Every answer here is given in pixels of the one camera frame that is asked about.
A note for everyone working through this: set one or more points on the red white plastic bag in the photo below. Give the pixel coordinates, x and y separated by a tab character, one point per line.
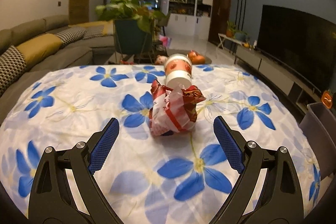
174	110

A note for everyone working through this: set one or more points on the grey sectional sofa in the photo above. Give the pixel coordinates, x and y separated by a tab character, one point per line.
95	48

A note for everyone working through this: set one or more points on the orange small clock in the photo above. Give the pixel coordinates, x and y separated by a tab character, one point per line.
327	99

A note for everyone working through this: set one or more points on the grey low tv cabinet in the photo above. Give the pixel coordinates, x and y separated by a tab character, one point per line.
297	91

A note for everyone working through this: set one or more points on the white folding side table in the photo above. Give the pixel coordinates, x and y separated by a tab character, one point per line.
223	38

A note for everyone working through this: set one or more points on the white display cabinet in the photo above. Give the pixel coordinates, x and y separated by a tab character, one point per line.
190	18

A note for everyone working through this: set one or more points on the small plants on side table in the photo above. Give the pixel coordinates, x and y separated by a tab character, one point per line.
233	32

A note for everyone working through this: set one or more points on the green potted plant dark pot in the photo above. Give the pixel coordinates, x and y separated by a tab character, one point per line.
133	25

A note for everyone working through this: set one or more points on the blue floral white tablecloth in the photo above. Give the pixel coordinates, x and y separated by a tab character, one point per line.
183	178

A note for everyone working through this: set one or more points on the black white patterned cushion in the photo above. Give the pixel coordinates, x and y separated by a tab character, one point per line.
12	67

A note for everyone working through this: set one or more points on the dark wooden door right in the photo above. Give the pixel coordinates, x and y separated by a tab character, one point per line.
219	16

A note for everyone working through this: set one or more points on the oranges on coffee table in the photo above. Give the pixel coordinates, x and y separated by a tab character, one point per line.
196	58

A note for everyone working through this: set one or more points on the grey plastic trash bin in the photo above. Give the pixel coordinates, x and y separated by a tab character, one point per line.
318	125

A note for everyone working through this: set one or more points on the black flat television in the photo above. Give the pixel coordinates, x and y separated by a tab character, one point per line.
302	42

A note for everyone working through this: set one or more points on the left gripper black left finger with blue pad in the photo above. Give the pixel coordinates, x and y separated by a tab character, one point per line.
51	199

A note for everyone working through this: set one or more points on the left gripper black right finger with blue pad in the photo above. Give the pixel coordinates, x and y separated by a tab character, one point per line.
267	189

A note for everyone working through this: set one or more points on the mustard yellow cushion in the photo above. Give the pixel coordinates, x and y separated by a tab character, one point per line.
37	49

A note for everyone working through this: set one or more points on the orange white paper cup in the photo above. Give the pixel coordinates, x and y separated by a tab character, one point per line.
178	71

